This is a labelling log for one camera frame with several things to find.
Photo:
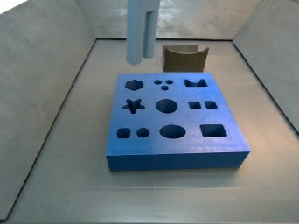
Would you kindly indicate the light blue square-circle object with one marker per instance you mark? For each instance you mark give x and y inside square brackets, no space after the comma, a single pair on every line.
[141,22]

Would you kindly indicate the black curved fixture cradle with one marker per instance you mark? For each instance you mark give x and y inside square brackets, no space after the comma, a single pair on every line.
[184,58]

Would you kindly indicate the blue foam shape block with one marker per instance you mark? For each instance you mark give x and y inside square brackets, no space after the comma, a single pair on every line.
[171,123]

